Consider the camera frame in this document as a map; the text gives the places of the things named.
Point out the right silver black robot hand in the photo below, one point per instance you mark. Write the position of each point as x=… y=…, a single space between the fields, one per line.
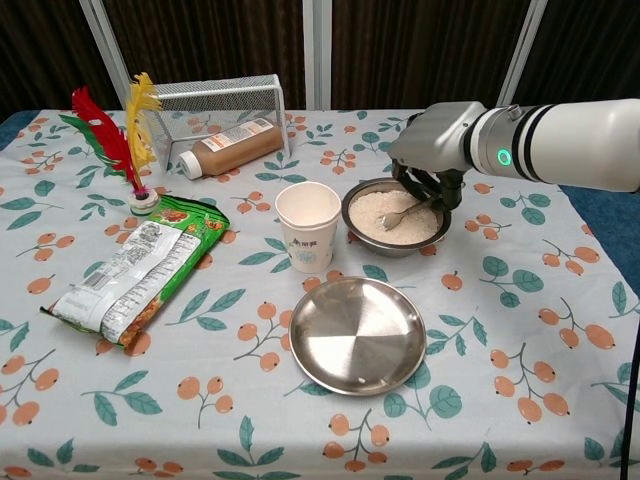
x=435 y=135

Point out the metal spoon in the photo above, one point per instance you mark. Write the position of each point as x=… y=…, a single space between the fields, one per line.
x=397 y=217

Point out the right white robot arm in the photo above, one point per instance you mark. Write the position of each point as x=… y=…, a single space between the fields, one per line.
x=565 y=140

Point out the uncooked rice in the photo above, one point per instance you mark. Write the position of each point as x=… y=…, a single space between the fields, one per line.
x=367 y=212

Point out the metal bowl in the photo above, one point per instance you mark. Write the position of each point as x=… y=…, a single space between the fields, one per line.
x=390 y=247

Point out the white paper cup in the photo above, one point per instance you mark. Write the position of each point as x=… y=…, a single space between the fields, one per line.
x=307 y=245

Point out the dark folding screen panel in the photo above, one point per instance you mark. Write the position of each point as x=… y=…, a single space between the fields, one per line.
x=215 y=40
x=590 y=50
x=40 y=55
x=415 y=50

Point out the brown liquid bottle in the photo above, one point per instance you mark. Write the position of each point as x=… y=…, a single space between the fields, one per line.
x=235 y=147

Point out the round metal plate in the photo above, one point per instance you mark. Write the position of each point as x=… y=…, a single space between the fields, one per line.
x=357 y=337

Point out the green snack bag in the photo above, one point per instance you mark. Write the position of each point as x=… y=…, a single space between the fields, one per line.
x=145 y=270

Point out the red yellow feather shuttlecock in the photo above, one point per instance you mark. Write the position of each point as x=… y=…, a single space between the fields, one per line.
x=107 y=140

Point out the floral tablecloth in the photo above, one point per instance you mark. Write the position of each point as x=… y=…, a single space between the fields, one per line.
x=200 y=400

